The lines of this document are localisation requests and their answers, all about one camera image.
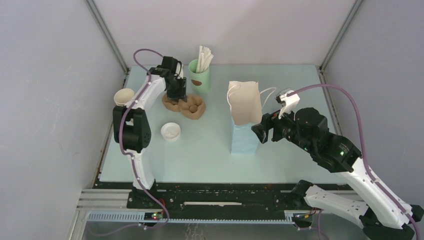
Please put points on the stack of brown paper cups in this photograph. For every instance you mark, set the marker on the stack of brown paper cups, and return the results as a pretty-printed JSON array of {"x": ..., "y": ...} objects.
[{"x": 123, "y": 96}]

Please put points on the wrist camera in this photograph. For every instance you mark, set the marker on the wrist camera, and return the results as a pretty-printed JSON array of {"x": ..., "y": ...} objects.
[
  {"x": 288, "y": 100},
  {"x": 174, "y": 65}
]

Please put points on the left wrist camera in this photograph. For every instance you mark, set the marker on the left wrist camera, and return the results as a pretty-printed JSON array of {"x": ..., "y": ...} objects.
[{"x": 174, "y": 65}]

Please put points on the white wrapped straws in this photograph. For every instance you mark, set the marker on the white wrapped straws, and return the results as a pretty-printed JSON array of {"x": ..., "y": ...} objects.
[{"x": 204, "y": 59}]

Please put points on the brown pulp cup carrier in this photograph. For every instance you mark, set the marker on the brown pulp cup carrier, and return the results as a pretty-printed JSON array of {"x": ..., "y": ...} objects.
[{"x": 193, "y": 108}]

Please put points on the light blue paper bag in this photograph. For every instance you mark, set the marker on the light blue paper bag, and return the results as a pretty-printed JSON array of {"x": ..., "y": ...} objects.
[{"x": 246, "y": 102}]

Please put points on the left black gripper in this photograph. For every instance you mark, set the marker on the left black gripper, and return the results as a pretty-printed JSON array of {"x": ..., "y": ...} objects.
[{"x": 182, "y": 93}]

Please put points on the stack of white lids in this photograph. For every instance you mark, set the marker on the stack of white lids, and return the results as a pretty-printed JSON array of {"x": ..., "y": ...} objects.
[{"x": 170, "y": 131}]

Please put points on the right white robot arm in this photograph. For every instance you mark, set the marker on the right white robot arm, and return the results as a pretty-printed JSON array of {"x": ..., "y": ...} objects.
[{"x": 379, "y": 213}]

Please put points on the green cup holder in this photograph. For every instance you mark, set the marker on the green cup holder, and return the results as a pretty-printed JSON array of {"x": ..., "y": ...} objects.
[{"x": 200, "y": 82}]

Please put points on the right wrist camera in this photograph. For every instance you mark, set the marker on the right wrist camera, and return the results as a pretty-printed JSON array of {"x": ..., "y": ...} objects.
[{"x": 288, "y": 100}]

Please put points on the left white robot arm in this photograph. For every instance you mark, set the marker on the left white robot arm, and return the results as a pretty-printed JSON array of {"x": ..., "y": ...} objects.
[{"x": 131, "y": 128}]

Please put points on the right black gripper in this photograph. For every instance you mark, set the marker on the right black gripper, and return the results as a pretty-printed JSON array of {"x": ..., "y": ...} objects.
[{"x": 268, "y": 121}]

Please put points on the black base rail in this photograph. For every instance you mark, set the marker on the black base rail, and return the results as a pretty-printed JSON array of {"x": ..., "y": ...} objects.
[{"x": 215, "y": 202}]

